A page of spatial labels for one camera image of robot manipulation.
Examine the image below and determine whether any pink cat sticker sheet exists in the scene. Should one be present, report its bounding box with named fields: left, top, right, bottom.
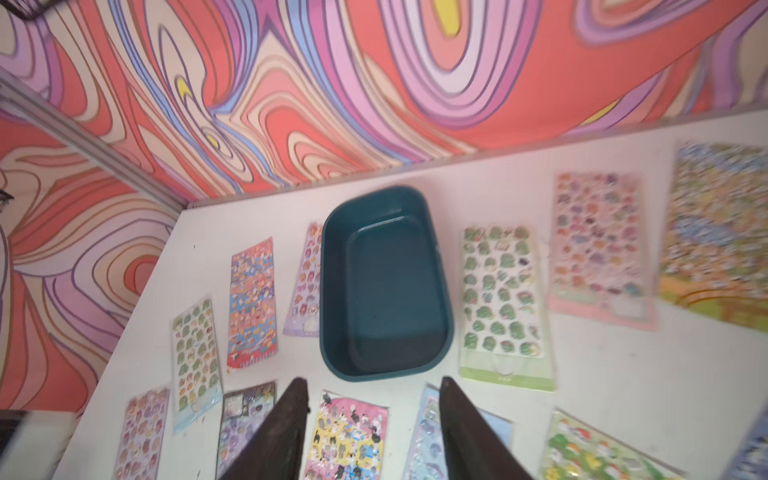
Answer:
left=302, top=391, right=389, bottom=480

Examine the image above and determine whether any blue penguin sticker sheet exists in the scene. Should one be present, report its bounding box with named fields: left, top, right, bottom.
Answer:
left=721, top=408, right=767, bottom=480

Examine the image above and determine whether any lilac small sticker sheet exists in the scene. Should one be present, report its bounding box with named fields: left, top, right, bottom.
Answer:
left=283, top=222, right=323, bottom=337

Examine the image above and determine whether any white animal sticker sheet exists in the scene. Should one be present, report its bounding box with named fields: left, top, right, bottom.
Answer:
left=459, top=225, right=557, bottom=392

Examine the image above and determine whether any panda sticker sheet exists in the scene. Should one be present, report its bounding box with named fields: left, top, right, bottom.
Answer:
left=657, top=143, right=767, bottom=332

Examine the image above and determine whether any red blue sticker sheet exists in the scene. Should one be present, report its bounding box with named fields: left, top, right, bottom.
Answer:
left=226, top=238, right=278, bottom=369

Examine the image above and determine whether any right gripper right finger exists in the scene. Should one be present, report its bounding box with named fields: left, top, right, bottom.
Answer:
left=439, top=376, right=531, bottom=480

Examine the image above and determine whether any teal storage box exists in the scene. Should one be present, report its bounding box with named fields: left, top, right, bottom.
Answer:
left=319, top=186, right=454, bottom=382

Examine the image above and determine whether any purple dark-edged sticker sheet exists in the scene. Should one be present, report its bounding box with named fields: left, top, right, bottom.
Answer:
left=216, top=381, right=276, bottom=479

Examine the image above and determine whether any lilac bear sticker sheet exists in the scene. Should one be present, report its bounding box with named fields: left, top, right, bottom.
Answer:
left=112, top=386, right=170, bottom=480

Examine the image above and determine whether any green animal sticker sheet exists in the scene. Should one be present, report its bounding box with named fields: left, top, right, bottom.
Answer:
left=537, top=410, right=684, bottom=480

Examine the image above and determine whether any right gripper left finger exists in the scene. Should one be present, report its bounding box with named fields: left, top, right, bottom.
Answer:
left=222, top=377, right=310, bottom=480

